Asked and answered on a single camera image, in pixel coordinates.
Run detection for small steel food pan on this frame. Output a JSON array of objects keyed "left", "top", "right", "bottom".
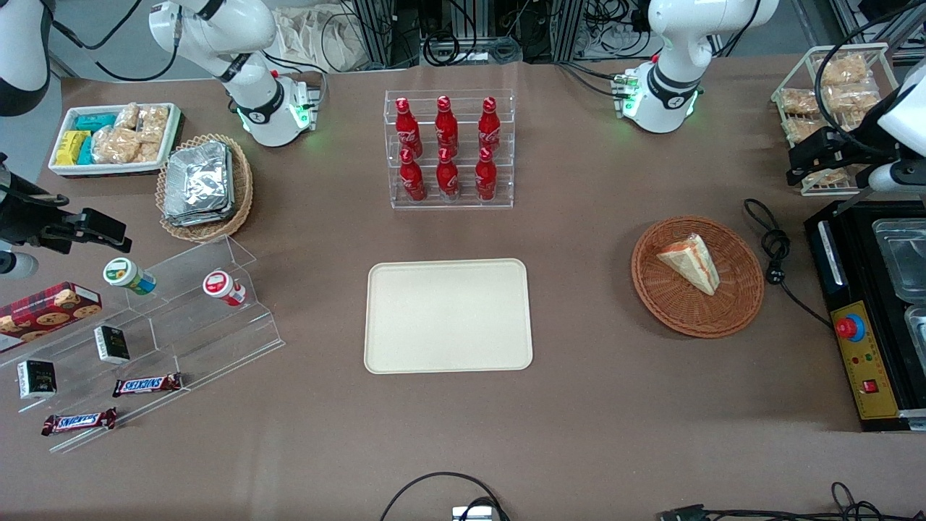
[{"left": 904, "top": 303, "right": 926, "bottom": 364}]

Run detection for beige plastic tray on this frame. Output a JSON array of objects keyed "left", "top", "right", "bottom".
[{"left": 363, "top": 258, "right": 535, "bottom": 376}]

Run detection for small black carton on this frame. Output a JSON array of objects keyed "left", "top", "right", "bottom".
[
  {"left": 16, "top": 359, "right": 58, "bottom": 401},
  {"left": 93, "top": 325, "right": 132, "bottom": 365}
]

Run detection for black cable with connector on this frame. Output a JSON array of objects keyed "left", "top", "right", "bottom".
[{"left": 658, "top": 480, "right": 926, "bottom": 521}]

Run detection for silver foil pack stack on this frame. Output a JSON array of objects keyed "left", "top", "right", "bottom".
[{"left": 163, "top": 140, "right": 235, "bottom": 228}]

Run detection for green-lidded yogurt cup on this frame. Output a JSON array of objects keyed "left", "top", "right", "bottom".
[{"left": 102, "top": 256, "right": 157, "bottom": 297}]

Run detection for red cola bottle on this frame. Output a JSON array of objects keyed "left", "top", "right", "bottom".
[
  {"left": 434, "top": 95, "right": 460, "bottom": 156},
  {"left": 399, "top": 148, "right": 428, "bottom": 203},
  {"left": 394, "top": 97, "right": 424, "bottom": 158},
  {"left": 477, "top": 96, "right": 503, "bottom": 153},
  {"left": 436, "top": 148, "right": 461, "bottom": 202},
  {"left": 474, "top": 146, "right": 499, "bottom": 202}
]

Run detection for yellow snack packet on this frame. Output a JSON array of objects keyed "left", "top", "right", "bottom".
[{"left": 56, "top": 130, "right": 92, "bottom": 166}]

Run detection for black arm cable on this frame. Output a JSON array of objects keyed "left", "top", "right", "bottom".
[
  {"left": 45, "top": 0, "right": 183, "bottom": 82},
  {"left": 813, "top": 6, "right": 926, "bottom": 158}
]

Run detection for Snickers chocolate bar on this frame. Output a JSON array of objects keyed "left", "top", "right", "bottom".
[
  {"left": 41, "top": 407, "right": 119, "bottom": 437},
  {"left": 111, "top": 372, "right": 184, "bottom": 399}
]

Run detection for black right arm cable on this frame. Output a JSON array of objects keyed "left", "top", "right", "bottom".
[{"left": 45, "top": 0, "right": 183, "bottom": 82}]

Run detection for red tartan cookie box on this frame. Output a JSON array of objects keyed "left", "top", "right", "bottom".
[{"left": 0, "top": 281, "right": 103, "bottom": 343}]

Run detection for light tan wicker basket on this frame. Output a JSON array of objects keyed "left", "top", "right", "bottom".
[{"left": 155, "top": 133, "right": 255, "bottom": 244}]

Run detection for black looped cable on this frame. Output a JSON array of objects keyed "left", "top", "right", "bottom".
[{"left": 379, "top": 471, "right": 511, "bottom": 521}]

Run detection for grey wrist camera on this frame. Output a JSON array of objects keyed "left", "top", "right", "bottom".
[
  {"left": 0, "top": 251, "right": 38, "bottom": 281},
  {"left": 867, "top": 164, "right": 926, "bottom": 194}
]

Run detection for black food warmer machine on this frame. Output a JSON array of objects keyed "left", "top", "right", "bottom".
[{"left": 804, "top": 198, "right": 926, "bottom": 433}]

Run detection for aluminium frame post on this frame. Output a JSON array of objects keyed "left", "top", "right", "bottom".
[
  {"left": 353, "top": 0, "right": 396, "bottom": 67},
  {"left": 552, "top": 0, "right": 585, "bottom": 63}
]

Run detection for black power cable with plug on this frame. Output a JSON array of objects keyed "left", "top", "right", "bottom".
[{"left": 743, "top": 198, "right": 834, "bottom": 329}]

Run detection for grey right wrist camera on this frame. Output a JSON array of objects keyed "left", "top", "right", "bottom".
[{"left": 0, "top": 251, "right": 38, "bottom": 281}]

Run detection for coiled black background cables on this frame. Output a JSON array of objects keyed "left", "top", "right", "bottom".
[{"left": 422, "top": 0, "right": 523, "bottom": 67}]

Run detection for brown round wicker basket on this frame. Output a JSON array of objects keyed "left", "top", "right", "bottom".
[{"left": 630, "top": 215, "right": 766, "bottom": 340}]

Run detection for large steel food pan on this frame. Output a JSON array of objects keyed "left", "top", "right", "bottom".
[{"left": 871, "top": 218, "right": 926, "bottom": 302}]

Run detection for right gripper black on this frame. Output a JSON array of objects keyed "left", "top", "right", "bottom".
[{"left": 0, "top": 171, "right": 133, "bottom": 255}]

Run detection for wrapped triangular sandwich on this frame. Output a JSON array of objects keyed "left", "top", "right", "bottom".
[{"left": 655, "top": 232, "right": 721, "bottom": 297}]

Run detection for clear acrylic tiered shelf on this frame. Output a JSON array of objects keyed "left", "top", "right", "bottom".
[{"left": 0, "top": 234, "right": 286, "bottom": 454}]

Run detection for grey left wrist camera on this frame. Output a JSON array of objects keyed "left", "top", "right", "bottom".
[{"left": 867, "top": 164, "right": 926, "bottom": 194}]

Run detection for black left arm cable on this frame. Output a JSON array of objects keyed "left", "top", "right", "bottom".
[{"left": 813, "top": 6, "right": 926, "bottom": 158}]

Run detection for red-lidded yogurt cup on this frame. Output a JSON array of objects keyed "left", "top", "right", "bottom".
[{"left": 202, "top": 269, "right": 247, "bottom": 308}]

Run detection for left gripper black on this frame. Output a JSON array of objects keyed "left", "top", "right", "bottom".
[{"left": 786, "top": 127, "right": 903, "bottom": 189}]

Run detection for clear acrylic bottle rack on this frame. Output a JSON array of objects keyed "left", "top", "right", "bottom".
[{"left": 383, "top": 88, "right": 517, "bottom": 211}]

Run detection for white wire basket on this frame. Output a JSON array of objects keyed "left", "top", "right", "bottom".
[{"left": 770, "top": 43, "right": 900, "bottom": 198}]

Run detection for white cloth bag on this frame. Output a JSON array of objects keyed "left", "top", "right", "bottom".
[{"left": 273, "top": 6, "right": 371, "bottom": 74}]

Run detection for white rectangular snack bin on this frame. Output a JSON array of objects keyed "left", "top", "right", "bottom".
[{"left": 48, "top": 102, "right": 183, "bottom": 179}]

